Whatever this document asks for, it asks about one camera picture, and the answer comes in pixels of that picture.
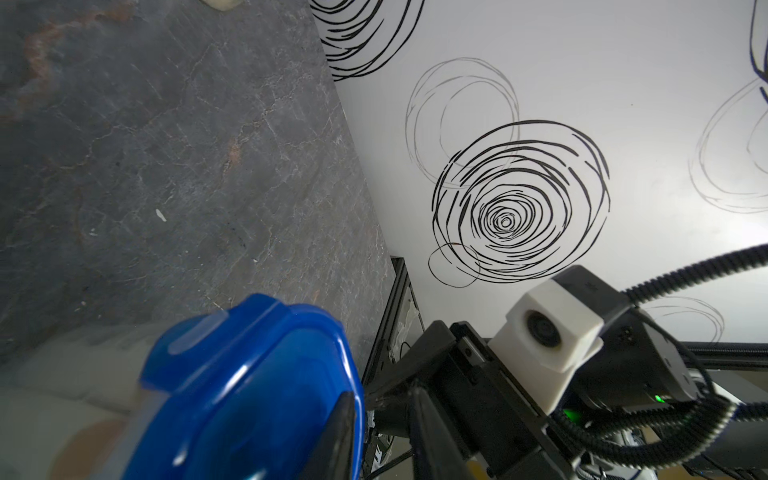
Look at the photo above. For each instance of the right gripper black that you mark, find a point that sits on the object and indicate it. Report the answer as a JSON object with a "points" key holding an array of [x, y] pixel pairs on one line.
{"points": [[486, 411]]}

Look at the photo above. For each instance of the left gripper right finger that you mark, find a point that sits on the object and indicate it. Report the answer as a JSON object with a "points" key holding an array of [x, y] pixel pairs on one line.
{"points": [[435, 453]]}

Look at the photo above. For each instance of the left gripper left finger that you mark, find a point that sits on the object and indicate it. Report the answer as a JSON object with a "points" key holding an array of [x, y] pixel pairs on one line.
{"points": [[332, 457]]}

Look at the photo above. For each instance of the clear container blue lid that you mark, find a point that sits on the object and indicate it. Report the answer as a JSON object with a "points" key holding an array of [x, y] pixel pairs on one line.
{"points": [[242, 393]]}

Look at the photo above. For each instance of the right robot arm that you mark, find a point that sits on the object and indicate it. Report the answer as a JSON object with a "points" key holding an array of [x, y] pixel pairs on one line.
{"points": [[578, 377]]}

